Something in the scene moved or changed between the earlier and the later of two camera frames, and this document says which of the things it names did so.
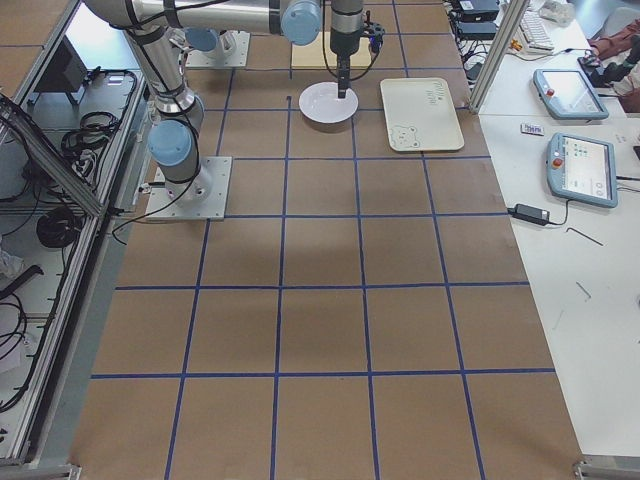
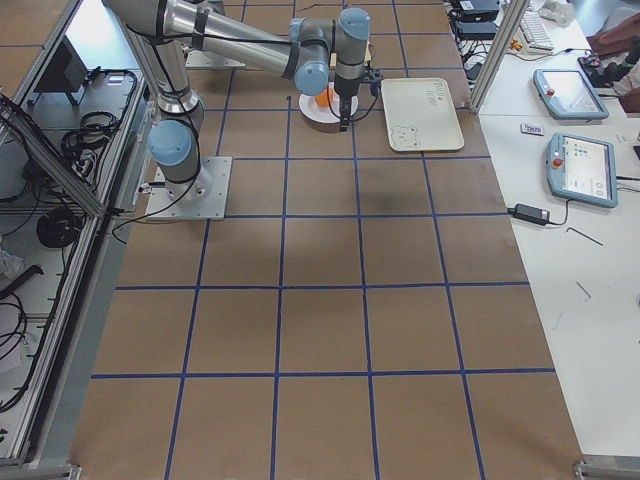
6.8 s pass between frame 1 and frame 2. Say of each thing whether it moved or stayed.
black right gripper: moved
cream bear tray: stayed
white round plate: stayed
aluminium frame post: stayed
